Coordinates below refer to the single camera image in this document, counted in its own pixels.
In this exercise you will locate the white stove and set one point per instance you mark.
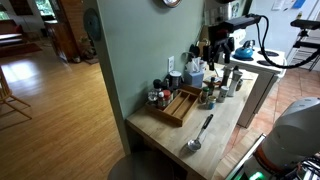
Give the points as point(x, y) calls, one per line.
point(268, 75)

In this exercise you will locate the black lid spice bottle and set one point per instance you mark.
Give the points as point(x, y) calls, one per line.
point(157, 85)
point(153, 97)

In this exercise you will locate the metal ladle black handle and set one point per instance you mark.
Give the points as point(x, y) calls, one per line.
point(195, 144)

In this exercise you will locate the red lid spice bottle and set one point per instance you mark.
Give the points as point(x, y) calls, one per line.
point(167, 97)

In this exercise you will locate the blue tissue box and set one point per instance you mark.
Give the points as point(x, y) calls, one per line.
point(194, 78)

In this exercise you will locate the wall power outlet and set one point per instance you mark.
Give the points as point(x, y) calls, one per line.
point(171, 61)

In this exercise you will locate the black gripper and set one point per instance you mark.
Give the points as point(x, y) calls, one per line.
point(225, 45)

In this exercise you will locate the wooden chair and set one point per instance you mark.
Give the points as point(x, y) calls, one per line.
point(6, 93)

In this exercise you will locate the green lid spice shaker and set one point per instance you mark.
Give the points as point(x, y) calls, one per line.
point(204, 95)

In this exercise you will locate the blue kettle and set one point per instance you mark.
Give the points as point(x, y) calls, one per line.
point(245, 52)

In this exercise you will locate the white salt shaker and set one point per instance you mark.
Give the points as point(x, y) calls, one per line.
point(222, 94)

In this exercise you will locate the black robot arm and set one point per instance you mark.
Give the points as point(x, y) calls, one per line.
point(224, 29)

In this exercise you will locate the wooden cutlery tray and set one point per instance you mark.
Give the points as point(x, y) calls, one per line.
point(178, 111)

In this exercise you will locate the gold lid glass jar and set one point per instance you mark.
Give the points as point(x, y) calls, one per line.
point(211, 102)

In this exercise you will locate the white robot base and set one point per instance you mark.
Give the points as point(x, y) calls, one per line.
point(295, 136)

